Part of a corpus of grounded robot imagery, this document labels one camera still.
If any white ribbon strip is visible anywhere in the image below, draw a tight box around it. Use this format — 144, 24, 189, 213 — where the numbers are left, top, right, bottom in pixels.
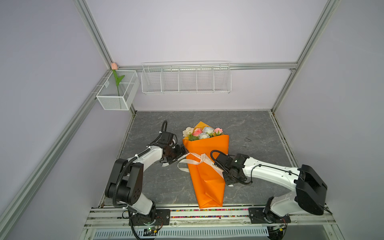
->
162, 153, 224, 178

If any dark pink rose fake flower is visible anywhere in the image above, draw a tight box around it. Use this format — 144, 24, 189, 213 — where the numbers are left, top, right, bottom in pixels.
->
193, 128, 203, 138

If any orange wrapping paper sheet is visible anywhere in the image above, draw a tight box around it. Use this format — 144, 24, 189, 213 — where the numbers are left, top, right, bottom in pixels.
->
183, 122, 230, 209

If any white rose fake flower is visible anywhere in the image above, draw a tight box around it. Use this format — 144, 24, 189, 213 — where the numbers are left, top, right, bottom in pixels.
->
198, 127, 214, 140

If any cream rose fake flower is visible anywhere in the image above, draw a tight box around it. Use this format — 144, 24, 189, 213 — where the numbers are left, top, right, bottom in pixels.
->
183, 127, 194, 138

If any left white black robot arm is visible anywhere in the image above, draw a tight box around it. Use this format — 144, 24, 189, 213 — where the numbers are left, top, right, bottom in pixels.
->
105, 145, 188, 224

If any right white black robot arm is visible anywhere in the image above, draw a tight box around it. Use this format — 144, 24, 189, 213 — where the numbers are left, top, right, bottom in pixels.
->
214, 153, 328, 224

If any pink tulip fake flower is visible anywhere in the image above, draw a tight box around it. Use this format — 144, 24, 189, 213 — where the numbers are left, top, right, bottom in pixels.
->
111, 63, 125, 96

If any white mesh corner basket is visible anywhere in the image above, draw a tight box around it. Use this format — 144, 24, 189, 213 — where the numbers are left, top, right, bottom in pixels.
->
96, 70, 140, 111

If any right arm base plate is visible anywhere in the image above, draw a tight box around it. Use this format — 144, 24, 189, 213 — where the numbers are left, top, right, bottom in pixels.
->
248, 207, 291, 224

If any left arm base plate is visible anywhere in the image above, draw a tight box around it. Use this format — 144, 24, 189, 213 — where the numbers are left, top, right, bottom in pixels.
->
130, 209, 171, 226

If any white wire wall basket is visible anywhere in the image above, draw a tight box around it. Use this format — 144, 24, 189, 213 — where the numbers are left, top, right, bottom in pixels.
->
141, 61, 232, 94

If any aluminium front rail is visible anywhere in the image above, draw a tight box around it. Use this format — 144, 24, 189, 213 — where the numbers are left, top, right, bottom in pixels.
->
84, 205, 336, 229

